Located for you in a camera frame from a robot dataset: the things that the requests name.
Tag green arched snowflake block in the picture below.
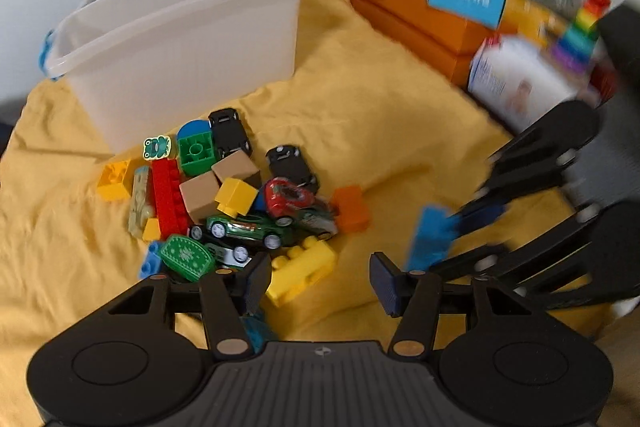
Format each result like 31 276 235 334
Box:
160 234 216 282

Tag long blue building brick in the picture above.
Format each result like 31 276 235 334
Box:
405 206 460 271

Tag green toy race car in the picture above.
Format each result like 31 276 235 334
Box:
188 213 294 251

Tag large yellow building brick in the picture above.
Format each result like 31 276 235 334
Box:
266 236 337 308

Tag red toy car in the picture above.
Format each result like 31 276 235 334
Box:
259 176 316 227

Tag grey-green toy train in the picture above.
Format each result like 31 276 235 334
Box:
128 166 155 239

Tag black toy car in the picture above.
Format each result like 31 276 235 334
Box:
208 107 253 159
266 144 320 194

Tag baby wipes pack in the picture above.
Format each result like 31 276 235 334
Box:
466 36 578 132

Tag light blue small brick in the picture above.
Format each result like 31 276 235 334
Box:
138 241 164 280

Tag long red building brick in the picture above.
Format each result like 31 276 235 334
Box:
151 158 193 241

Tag yellow small building brick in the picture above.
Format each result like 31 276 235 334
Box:
215 178 258 218

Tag orange building brick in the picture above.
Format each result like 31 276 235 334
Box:
330 185 370 233

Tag left wooden cube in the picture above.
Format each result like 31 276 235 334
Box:
179 171 220 222

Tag wooden cube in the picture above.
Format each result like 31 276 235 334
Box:
212 150 262 188
179 171 220 222

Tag right wooden cube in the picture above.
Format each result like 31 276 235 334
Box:
212 150 262 188

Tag green square building brick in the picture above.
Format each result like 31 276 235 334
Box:
178 131 219 176

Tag yellow hollow building brick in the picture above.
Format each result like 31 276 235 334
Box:
96 160 132 202

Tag green frog tile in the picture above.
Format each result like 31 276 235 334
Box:
142 134 172 161

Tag blue round disc piece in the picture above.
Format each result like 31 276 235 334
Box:
176 119 210 141

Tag yellow quilted cloth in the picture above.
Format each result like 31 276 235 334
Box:
0 0 622 427

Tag orange flat boxes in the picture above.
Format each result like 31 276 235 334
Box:
349 0 567 89

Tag translucent white storage bin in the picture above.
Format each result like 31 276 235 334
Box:
43 0 300 153

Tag rainbow stacking ring toy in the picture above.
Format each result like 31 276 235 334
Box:
551 0 612 74

